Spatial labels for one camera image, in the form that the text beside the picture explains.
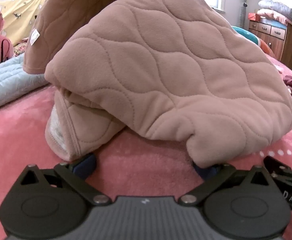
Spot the light blue quilted garment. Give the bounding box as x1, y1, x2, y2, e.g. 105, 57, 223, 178
0, 54, 49, 115

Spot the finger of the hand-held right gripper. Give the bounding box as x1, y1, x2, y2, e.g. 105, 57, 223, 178
263, 156, 292, 180

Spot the wooden dresser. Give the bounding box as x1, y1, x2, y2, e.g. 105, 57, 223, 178
248, 20, 292, 70

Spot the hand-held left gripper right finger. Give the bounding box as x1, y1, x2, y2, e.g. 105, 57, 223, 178
180, 161, 270, 207

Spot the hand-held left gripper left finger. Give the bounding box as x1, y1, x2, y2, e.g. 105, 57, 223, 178
20, 154, 111, 205

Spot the striped rolled quilt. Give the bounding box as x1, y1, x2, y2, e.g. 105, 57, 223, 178
231, 25, 276, 55

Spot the floral bed sheet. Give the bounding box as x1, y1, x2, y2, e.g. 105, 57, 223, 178
12, 37, 29, 57

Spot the brown quilted fleece jacket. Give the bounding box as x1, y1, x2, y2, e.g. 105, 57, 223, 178
22, 0, 292, 169

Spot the yellow headboard cover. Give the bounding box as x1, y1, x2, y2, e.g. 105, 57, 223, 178
0, 0, 49, 47

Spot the stack of folded blankets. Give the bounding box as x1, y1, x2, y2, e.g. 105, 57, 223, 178
257, 0, 292, 32

